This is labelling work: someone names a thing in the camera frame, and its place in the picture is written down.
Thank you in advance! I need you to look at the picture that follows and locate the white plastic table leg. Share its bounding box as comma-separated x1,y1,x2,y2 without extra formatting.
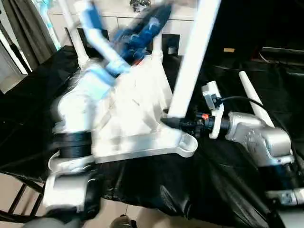
165,0,223,120
152,35,165,63
57,0,90,69
238,70,276,129

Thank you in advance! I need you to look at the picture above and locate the white plastic table top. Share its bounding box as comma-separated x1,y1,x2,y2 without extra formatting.
48,52,200,172

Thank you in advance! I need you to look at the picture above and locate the clear bag on cabinet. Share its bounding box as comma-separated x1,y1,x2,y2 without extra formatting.
129,0,153,12

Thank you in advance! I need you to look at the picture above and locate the white cabinet with glass doors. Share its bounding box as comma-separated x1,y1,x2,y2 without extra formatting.
47,0,198,57

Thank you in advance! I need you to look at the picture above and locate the black mat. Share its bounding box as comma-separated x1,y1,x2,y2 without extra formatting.
0,45,304,228

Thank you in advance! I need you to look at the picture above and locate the black box with beige label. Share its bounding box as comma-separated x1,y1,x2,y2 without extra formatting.
196,0,262,65

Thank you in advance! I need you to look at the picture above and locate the blue white package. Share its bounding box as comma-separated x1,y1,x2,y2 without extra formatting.
38,0,60,51

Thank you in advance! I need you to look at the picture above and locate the black television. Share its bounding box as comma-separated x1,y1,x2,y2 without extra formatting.
260,0,304,63

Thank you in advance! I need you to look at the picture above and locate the grey curtain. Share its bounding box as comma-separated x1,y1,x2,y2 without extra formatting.
4,0,58,70

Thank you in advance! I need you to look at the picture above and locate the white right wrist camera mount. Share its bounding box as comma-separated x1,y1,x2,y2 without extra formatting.
200,80,226,140

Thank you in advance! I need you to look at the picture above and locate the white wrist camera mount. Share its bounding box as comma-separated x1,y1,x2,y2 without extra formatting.
79,1,132,77
200,80,226,140

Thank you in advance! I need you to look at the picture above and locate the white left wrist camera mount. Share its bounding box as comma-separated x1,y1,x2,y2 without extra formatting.
79,1,132,77

